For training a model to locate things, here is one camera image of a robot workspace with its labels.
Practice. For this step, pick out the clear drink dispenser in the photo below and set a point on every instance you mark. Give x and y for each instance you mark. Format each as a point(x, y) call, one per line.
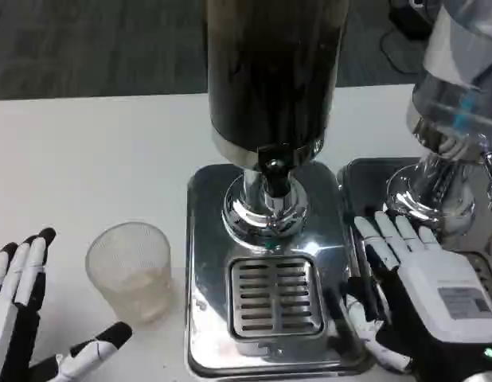
point(453, 87)

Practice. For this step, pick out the black device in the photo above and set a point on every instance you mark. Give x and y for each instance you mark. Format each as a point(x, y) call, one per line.
point(409, 16)

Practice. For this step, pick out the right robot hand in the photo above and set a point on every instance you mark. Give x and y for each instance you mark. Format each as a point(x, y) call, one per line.
point(433, 286)

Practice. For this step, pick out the black dispenser tap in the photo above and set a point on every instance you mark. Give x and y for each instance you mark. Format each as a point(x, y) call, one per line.
point(274, 171)

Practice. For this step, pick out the steel drip grid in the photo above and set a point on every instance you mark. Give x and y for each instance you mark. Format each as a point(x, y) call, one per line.
point(489, 266)
point(276, 298)

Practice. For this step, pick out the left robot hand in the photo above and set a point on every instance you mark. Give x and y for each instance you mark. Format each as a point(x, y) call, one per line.
point(9, 302)

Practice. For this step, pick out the clear ribbed glass cup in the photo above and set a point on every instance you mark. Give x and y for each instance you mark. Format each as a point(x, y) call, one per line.
point(128, 274)

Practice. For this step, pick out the dark drink dispenser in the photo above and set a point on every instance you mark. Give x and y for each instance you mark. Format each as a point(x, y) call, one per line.
point(270, 71)

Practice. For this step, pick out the steel drip tray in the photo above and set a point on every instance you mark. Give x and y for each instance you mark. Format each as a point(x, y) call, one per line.
point(208, 278)
point(361, 187)

